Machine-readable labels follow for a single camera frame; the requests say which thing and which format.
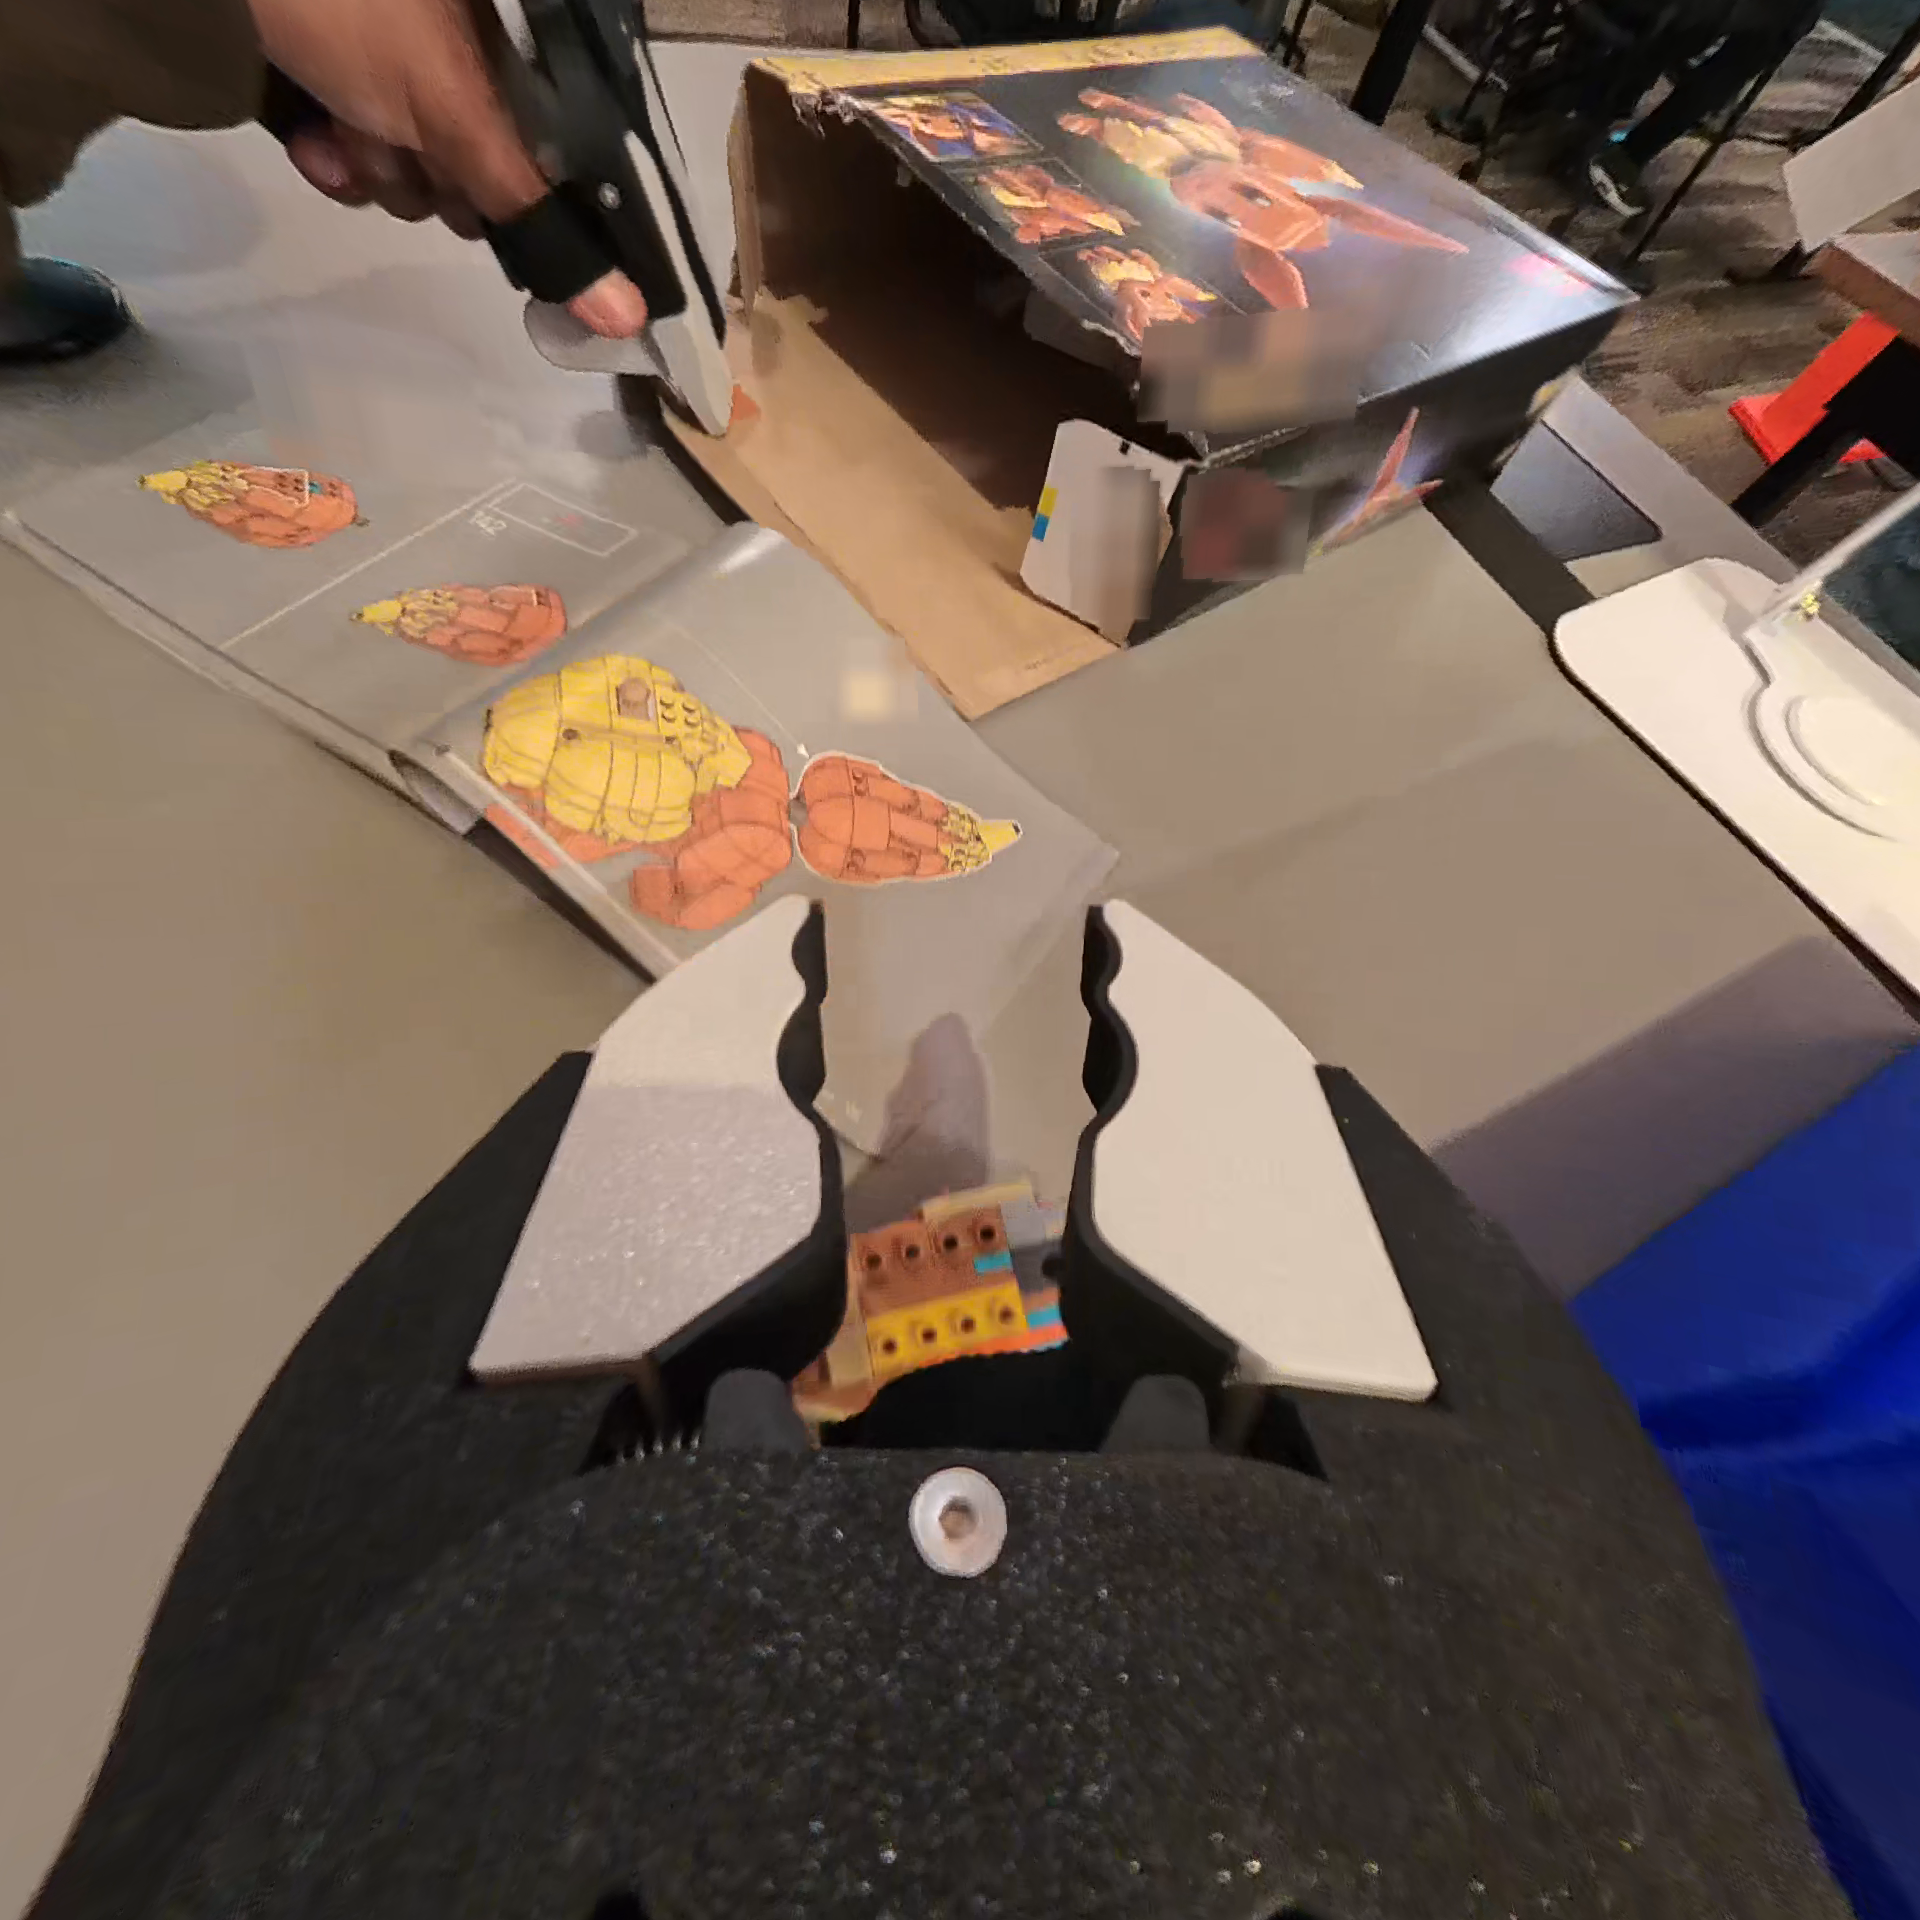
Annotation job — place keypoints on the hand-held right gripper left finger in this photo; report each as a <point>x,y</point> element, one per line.
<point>660,1200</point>

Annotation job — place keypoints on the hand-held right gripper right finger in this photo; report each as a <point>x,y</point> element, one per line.
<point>1246,1200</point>

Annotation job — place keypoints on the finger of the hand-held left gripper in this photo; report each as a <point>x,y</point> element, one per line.
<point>701,360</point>
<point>601,356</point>

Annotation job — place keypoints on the orange toy brick model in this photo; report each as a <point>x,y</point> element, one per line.
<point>929,1320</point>

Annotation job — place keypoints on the blue plastic bin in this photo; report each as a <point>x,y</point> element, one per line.
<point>1799,1425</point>

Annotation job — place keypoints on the person's left forearm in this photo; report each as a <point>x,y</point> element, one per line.
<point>104,75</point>

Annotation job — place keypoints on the person's left hand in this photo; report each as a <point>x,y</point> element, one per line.
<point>390,104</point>

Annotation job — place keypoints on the grey instruction booklet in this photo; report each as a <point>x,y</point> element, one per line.
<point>601,599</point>

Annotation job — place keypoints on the person's dark shoe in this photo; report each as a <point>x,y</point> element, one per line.
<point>53,307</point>

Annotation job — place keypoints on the printed cardboard toy box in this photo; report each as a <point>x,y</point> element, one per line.
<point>1320,193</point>

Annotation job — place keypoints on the white tablet holder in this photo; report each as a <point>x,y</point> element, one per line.
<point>1839,743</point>

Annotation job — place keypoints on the red metal frame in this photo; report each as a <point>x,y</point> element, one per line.
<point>1799,403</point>

